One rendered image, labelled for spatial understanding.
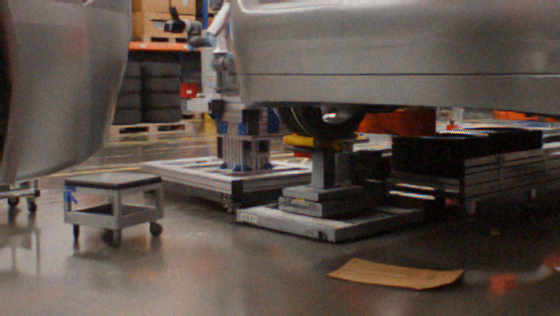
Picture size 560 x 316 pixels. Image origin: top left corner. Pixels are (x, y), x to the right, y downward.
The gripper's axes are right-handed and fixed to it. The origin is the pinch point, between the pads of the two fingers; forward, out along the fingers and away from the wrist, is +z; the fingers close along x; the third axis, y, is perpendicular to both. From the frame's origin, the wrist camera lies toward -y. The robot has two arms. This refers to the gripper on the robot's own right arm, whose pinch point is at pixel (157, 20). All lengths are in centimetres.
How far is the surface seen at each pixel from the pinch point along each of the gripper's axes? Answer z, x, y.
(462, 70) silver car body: 77, -242, -1
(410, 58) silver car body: 76, -221, -3
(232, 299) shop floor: 98, -166, 102
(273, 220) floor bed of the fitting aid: -13, -95, 106
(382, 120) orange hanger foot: -93, -113, 48
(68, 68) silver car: 243, -252, -2
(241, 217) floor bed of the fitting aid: -17, -67, 111
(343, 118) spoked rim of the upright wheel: -56, -107, 46
